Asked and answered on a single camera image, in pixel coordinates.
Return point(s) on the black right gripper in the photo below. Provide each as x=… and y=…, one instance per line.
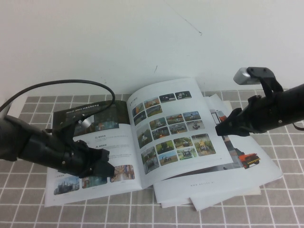
x=268, y=114

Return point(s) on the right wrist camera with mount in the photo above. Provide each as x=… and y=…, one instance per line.
x=244, y=76

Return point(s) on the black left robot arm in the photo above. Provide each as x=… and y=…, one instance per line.
x=16, y=140

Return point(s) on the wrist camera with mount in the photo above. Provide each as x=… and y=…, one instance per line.
x=84, y=121
x=244, y=76

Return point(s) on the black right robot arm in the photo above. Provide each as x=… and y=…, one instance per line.
x=294, y=104

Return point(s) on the grey white checked tablecloth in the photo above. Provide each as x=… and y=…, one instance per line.
x=273, y=190

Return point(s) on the white side panel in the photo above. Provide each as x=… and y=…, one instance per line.
x=16, y=102

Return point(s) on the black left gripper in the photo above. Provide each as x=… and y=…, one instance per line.
x=73, y=156

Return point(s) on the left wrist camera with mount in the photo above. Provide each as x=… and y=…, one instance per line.
x=84, y=121

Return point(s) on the product brochure book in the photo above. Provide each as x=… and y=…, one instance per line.
x=171, y=152

